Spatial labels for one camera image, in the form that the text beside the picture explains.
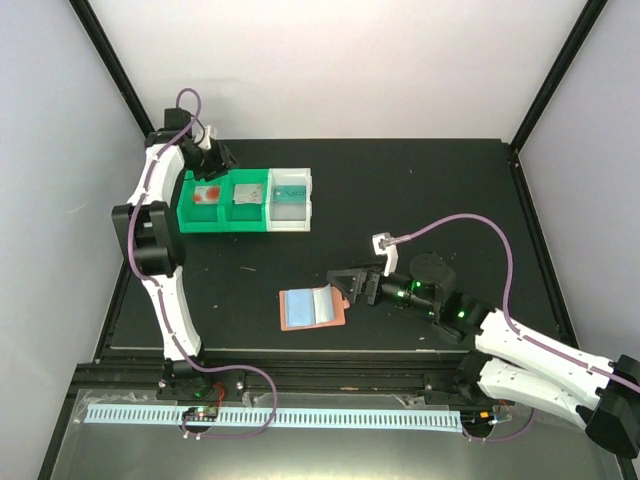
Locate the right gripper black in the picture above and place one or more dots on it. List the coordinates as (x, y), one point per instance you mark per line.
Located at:
(361, 283)

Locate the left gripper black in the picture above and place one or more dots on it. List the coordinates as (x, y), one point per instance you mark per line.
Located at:
(221, 165)

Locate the brown leather card holder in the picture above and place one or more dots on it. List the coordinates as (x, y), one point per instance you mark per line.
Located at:
(312, 308)

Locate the teal VIP credit card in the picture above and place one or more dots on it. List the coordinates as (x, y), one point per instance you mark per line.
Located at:
(289, 194)

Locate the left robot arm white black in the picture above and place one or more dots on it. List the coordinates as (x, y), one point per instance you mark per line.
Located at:
(148, 232)

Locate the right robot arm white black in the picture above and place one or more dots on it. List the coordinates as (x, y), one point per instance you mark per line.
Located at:
(508, 360)

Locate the red circles card in bin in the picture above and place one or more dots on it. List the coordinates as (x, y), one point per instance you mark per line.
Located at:
(206, 195)

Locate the green bin middle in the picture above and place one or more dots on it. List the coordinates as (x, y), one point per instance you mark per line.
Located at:
(242, 218)

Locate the green bin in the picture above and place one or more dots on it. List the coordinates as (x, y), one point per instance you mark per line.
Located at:
(201, 219)
(242, 218)

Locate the green bin left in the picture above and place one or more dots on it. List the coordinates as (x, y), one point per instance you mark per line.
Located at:
(201, 219)

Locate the white translucent bin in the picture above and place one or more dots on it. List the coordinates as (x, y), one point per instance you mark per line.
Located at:
(289, 217)

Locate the right small circuit board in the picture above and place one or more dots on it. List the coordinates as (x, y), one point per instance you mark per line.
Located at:
(490, 417)

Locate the small circuit board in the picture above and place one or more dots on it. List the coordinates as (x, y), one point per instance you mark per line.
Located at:
(200, 413)
(490, 417)

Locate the left small circuit board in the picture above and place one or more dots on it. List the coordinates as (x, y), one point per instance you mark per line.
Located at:
(200, 413)

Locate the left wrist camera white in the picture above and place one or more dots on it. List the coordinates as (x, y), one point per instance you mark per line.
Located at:
(209, 135)

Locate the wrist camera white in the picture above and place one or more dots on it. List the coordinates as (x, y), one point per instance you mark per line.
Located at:
(209, 135)
(384, 245)

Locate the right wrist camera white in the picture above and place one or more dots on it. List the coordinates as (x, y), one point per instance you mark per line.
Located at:
(384, 245)

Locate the left black frame post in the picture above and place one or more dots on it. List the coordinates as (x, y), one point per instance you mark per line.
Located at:
(101, 43)

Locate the black frame post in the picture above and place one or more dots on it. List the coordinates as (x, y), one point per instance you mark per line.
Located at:
(568, 52)
(101, 43)

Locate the black aluminium front rail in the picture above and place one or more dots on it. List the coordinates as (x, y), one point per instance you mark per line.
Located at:
(435, 376)

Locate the white slotted cable duct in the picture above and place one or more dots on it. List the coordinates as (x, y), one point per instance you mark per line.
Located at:
(254, 418)

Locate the right black frame post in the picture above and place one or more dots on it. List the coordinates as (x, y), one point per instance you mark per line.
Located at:
(568, 52)

